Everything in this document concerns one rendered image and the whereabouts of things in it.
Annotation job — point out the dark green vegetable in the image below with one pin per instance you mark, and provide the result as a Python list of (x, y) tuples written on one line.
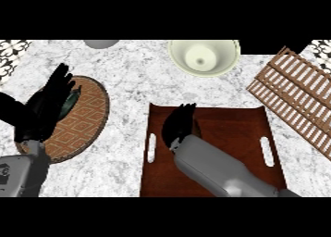
[(70, 103)]

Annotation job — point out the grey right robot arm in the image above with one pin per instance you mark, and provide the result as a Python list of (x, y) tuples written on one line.
[(225, 169)]

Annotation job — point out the grey round object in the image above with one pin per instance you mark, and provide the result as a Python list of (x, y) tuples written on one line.
[(99, 43)]

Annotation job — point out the pale cream round bowl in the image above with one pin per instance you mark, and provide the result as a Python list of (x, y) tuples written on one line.
[(204, 57)]

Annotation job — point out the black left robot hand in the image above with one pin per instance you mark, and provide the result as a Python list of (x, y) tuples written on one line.
[(39, 108)]

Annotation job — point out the brown wooden tiered shelf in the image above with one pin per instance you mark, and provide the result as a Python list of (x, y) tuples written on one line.
[(300, 102)]

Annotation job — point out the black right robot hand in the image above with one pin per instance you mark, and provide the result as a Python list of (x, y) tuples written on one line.
[(178, 123)]

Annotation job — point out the dark brown wooden tray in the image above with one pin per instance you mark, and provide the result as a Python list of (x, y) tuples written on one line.
[(228, 145)]

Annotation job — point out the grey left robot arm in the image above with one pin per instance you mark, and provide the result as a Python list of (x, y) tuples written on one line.
[(18, 172)]

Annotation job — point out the round orange woven placemat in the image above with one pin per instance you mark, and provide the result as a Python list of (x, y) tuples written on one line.
[(83, 123)]

